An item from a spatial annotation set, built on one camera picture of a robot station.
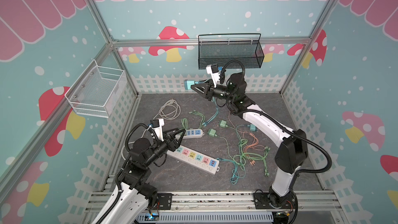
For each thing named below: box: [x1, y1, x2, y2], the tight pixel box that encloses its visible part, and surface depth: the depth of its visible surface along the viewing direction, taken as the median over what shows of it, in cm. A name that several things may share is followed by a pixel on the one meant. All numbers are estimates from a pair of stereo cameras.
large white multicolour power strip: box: [166, 145, 220, 175], surface depth 87 cm
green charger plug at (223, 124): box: [219, 119, 229, 129], surface depth 102 cm
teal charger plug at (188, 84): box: [183, 79, 196, 90], surface depth 68 cm
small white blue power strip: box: [182, 128, 205, 140], surface depth 98 cm
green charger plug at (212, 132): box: [208, 128, 218, 137], surface depth 99 cm
